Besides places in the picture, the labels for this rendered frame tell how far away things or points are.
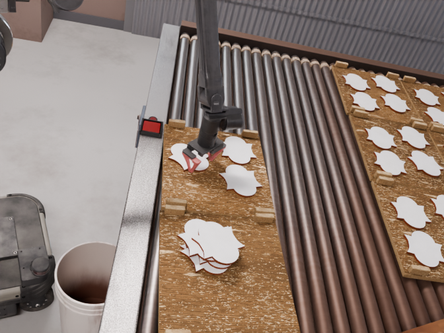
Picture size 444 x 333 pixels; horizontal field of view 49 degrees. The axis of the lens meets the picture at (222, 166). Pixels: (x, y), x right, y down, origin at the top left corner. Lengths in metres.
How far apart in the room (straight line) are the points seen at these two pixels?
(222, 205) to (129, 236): 0.30
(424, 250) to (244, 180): 0.60
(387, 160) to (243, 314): 0.94
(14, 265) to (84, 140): 1.17
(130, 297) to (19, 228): 1.11
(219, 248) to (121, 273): 0.26
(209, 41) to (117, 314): 0.77
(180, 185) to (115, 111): 1.92
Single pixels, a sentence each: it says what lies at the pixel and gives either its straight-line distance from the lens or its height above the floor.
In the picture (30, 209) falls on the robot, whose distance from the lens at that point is 2.36.
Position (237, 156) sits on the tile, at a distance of 1.65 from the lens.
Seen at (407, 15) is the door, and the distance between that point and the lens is 4.64.
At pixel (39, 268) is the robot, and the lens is 2.04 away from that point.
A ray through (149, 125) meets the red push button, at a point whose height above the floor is 0.93.
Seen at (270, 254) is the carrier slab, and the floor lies 0.94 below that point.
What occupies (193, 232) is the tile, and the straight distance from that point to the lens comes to 1.32.
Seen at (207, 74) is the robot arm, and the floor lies 1.26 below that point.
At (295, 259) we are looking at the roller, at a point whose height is 0.92.
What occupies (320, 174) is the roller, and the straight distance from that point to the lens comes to 1.76.
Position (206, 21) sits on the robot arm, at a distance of 1.41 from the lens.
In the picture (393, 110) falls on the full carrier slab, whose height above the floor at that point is 0.94.
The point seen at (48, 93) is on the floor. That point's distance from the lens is 3.49.
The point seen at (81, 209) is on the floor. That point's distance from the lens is 2.68.
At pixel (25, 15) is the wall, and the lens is 4.01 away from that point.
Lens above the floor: 1.96
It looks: 39 degrees down
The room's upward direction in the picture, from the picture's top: 16 degrees clockwise
